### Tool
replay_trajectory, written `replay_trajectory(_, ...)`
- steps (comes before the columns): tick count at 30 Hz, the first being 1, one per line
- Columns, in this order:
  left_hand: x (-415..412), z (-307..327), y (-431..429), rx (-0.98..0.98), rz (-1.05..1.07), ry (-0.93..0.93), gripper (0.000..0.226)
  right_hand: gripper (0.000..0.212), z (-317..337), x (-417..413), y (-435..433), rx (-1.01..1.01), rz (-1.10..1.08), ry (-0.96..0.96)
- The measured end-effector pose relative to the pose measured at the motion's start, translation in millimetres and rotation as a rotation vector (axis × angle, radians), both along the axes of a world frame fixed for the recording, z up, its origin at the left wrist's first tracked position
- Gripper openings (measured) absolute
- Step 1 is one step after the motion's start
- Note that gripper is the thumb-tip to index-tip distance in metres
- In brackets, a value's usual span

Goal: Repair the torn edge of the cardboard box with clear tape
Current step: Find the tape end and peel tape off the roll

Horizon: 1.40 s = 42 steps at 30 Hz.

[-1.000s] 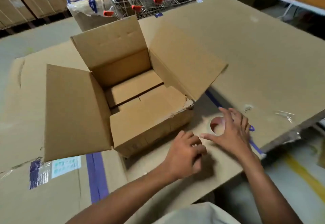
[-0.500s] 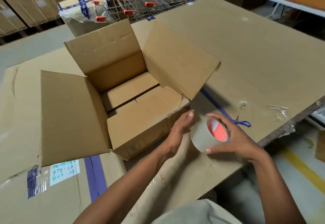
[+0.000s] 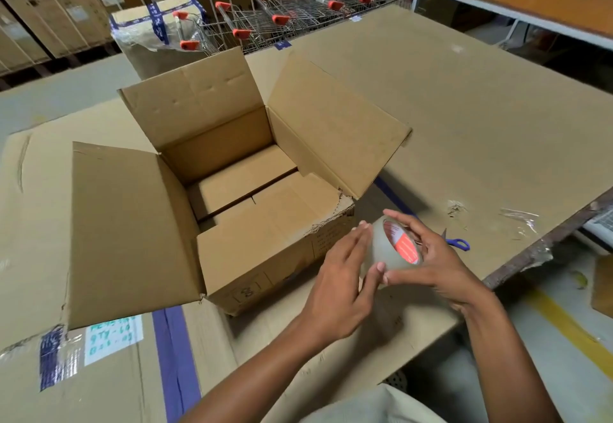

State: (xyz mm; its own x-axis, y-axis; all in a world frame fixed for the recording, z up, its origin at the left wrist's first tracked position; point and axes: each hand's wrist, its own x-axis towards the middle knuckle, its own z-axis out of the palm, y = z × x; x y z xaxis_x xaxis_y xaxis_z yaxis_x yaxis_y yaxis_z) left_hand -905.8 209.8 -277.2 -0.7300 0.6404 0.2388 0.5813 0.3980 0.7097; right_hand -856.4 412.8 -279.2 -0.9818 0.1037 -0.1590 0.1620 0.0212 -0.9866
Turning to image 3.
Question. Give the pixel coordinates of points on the clear tape roll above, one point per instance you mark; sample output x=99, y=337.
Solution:
x=383, y=250

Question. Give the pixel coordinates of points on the person's left hand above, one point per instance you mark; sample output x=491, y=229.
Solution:
x=335, y=303

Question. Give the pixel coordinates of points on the person's beige mesh shirt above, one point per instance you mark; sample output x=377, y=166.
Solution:
x=369, y=408

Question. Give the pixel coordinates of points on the person's right hand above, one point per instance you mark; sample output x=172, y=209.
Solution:
x=445, y=274

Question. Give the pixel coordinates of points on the small brown carton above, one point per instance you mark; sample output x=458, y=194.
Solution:
x=604, y=288

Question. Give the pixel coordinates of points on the person's left forearm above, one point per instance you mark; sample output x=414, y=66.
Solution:
x=249, y=379

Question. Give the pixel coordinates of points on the brown cardboard box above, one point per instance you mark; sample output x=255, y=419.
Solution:
x=119, y=236

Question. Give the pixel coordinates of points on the person's right forearm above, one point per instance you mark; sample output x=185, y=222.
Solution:
x=507, y=365

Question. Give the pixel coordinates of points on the plastic taped carton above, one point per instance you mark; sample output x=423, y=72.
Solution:
x=143, y=53

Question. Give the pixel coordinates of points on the person's white perforated shoe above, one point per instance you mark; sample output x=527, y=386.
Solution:
x=396, y=379

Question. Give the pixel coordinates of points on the white handwritten label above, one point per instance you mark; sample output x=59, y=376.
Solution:
x=112, y=341

